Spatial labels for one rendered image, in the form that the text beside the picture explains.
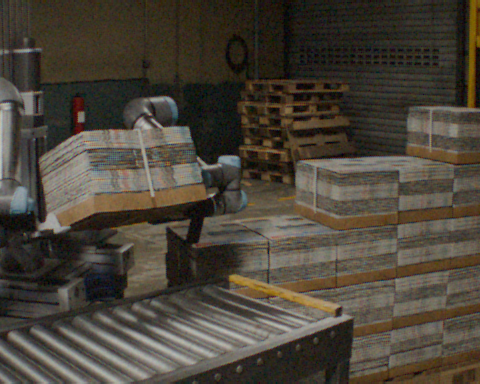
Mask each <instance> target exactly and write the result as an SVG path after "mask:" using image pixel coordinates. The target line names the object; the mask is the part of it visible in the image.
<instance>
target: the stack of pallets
mask: <svg viewBox="0 0 480 384"><path fill-rule="evenodd" d="M258 84H263V89H258ZM331 84H338V86H337V90H331ZM343 92H349V82H345V81H343V82H337V81H324V80H245V91H240V94H241V102H237V105H238V111H237V113H240V115H241V117H242V122H241V125H242V134H244V138H245V144H244V146H239V158H240V161H241V168H242V171H243V176H242V178H244V179H251V178H257V177H262V179H261V181H263V182H274V181H279V180H283V182H282V184H294V183H295V182H296V180H294V178H295V176H296V173H294V166H293V165H294V162H292V158H291V154H290V150H291V147H290V146H289V145H288V142H289V139H288V135H286V133H285V128H284V124H287V123H291V122H292V121H313V120H324V116H332V118H331V119H343V118H342V116H343V113H339V111H338V106H339V102H342V95H343ZM324 94H327V95H331V100H326V101H324V99H323V95H324ZM253 95H259V97H260V99H253ZM279 96H281V99H279ZM303 96H307V99H305V100H304V98H303ZM319 104H323V105H327V111H319ZM251 106H257V110H255V111H251ZM298 106H304V109H300V110H298ZM275 107H280V109H275ZM304 117H308V119H307V120H305V119H304ZM253 118H260V121H253ZM279 119H281V120H279ZM254 128H260V132H254ZM256 139H258V140H263V141H262V142H256ZM279 149H282V150H279ZM252 150H255V151H258V153H253V154H252ZM252 162H258V164H252ZM254 173H260V174H254ZM276 175H279V176H277V177H276Z"/></svg>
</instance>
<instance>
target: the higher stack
mask: <svg viewBox="0 0 480 384"><path fill-rule="evenodd" d="M409 110H411V111H408V112H409V113H408V114H409V117H408V118H407V119H408V127H407V128H408V130H409V131H408V135H409V136H408V137H407V138H408V143H407V145H409V146H414V147H419V148H425V149H430V152H431V149H432V150H442V151H447V152H452V153H457V154H458V153H480V108H479V109H478V108H466V107H439V106H429V107H409ZM409 157H412V158H417V159H422V160H424V161H427V160H429V161H435V162H440V163H444V164H447V165H450V166H453V167H455V168H454V169H455V171H454V174H453V175H454V177H452V178H454V179H452V181H453V184H452V185H453V187H452V192H453V194H452V195H453V196H452V207H453V208H458V207H466V206H476V205H480V163H467V164H464V163H450V162H443V161H439V160H434V159H429V158H424V157H419V156H415V155H413V156H409ZM449 219H451V231H450V232H449V233H450V234H449V235H450V239H449V240H450V241H449V243H450V244H451V246H450V247H451V251H450V252H451V253H450V257H449V258H450V259H456V258H462V257H468V256H474V255H480V214H478V215H470V216H462V217H452V218H449ZM446 270H447V271H449V275H448V278H449V279H448V281H447V282H448V283H447V285H448V286H447V292H446V293H447V299H446V308H445V309H446V311H447V309H450V308H455V307H460V306H465V305H470V304H475V303H480V264H476V265H469V266H463V267H456V268H450V269H446ZM442 320H443V325H442V327H443V328H442V332H444V333H443V340H444V341H442V342H443V344H442V351H441V357H442V361H443V358H444V357H448V356H452V355H456V354H460V353H464V352H468V351H473V350H477V349H480V312H476V313H471V314H466V315H461V316H456V317H452V318H447V319H442ZM437 368H439V372H440V379H439V384H480V357H477V358H474V359H470V360H466V361H462V362H457V363H453V364H449V365H445V366H438V367H437Z"/></svg>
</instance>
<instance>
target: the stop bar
mask: <svg viewBox="0 0 480 384"><path fill-rule="evenodd" d="M229 282H231V283H234V284H240V285H243V286H245V287H248V288H251V289H253V290H259V291H261V292H264V293H267V294H269V295H274V296H277V297H280V298H282V299H285V300H290V301H293V302H295V303H298V304H303V305H307V306H309V307H312V308H317V309H319V310H322V311H324V312H330V313H332V314H335V315H337V314H340V313H341V312H342V306H341V305H336V304H333V303H331V302H327V301H322V300H320V299H317V298H314V297H308V296H306V295H303V294H301V293H295V292H292V291H289V290H287V289H284V288H278V287H275V286H273V285H270V284H267V283H261V282H259V281H256V280H253V279H250V278H247V277H242V276H239V275H237V274H234V275H230V276H229Z"/></svg>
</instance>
